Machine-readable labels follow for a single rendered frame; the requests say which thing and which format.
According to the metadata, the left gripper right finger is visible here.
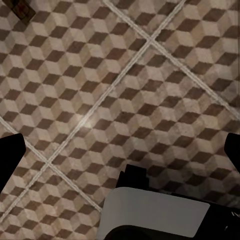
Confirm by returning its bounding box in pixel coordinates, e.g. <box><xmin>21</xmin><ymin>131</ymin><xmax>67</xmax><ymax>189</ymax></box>
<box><xmin>224</xmin><ymin>132</ymin><xmax>240</xmax><ymax>173</ymax></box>

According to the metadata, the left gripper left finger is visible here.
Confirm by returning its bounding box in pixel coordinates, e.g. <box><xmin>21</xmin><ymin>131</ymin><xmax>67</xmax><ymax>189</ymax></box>
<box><xmin>0</xmin><ymin>133</ymin><xmax>26</xmax><ymax>193</ymax></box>

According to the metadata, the mousetrap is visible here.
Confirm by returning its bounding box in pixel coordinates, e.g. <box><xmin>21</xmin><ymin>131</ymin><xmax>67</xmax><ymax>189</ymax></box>
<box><xmin>2</xmin><ymin>0</ymin><xmax>36</xmax><ymax>25</ymax></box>

